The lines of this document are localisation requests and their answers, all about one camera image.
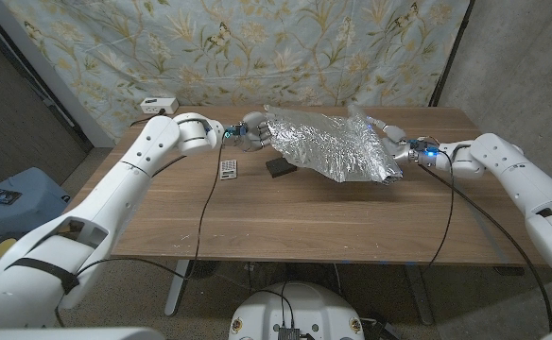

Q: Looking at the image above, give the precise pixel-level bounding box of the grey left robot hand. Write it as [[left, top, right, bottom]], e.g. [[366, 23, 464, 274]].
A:
[[232, 110, 273, 153]]

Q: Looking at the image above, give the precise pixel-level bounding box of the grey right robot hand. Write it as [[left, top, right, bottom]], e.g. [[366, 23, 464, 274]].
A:
[[368, 115, 440, 169]]

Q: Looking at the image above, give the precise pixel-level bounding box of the crinkled aluminum foil roll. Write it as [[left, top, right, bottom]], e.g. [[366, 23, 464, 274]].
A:
[[262, 104, 405, 185]]

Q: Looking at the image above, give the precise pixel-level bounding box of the small grey calculator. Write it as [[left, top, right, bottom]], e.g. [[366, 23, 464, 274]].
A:
[[219, 160, 238, 181]]

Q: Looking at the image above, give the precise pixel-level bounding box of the white power strip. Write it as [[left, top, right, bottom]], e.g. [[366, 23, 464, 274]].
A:
[[139, 97, 180, 116]]

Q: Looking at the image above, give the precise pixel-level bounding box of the black foam block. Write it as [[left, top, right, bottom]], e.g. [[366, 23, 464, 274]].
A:
[[265, 157, 299, 179]]

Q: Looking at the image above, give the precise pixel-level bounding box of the floral printed backdrop cloth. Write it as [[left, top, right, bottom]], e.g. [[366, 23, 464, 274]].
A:
[[1, 0, 474, 143]]

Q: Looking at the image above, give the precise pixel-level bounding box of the black backdrop pole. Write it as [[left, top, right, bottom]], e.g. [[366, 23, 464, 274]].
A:
[[427, 0, 475, 108]]

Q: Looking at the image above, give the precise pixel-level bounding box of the black round fan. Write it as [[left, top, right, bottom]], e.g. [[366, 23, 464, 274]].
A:
[[191, 260, 220, 280]]

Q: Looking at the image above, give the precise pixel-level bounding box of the white table leg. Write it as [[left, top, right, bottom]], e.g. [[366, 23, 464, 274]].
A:
[[405, 263, 434, 326], [164, 259, 190, 316]]

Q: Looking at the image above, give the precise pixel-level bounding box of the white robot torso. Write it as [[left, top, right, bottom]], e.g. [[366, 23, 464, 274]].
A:
[[228, 281, 365, 340]]

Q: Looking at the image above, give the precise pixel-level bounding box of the black power adapter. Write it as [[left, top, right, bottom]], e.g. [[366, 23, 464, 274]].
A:
[[360, 315, 400, 340]]

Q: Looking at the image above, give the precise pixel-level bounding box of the blue plastic bin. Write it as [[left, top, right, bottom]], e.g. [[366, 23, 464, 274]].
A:
[[0, 166, 72, 236]]

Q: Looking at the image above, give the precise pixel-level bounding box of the black printed card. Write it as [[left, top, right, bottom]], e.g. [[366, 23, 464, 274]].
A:
[[0, 188, 23, 206]]

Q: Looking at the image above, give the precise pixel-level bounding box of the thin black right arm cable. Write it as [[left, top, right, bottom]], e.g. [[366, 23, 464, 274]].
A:
[[422, 150, 457, 275]]

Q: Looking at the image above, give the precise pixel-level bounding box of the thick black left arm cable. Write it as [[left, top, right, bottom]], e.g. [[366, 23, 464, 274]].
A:
[[151, 154, 187, 179]]

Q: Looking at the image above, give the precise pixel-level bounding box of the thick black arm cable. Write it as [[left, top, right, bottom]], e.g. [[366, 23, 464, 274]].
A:
[[417, 162, 552, 334], [151, 154, 187, 179]]

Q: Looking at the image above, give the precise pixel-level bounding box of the black power strip cord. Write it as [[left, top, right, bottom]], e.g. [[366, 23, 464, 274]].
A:
[[129, 109, 166, 128]]

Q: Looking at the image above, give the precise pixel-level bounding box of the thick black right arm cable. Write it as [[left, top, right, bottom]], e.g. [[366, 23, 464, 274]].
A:
[[417, 162, 552, 334]]

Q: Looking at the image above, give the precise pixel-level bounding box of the black torso cable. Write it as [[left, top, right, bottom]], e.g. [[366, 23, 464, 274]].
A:
[[254, 281, 297, 328]]

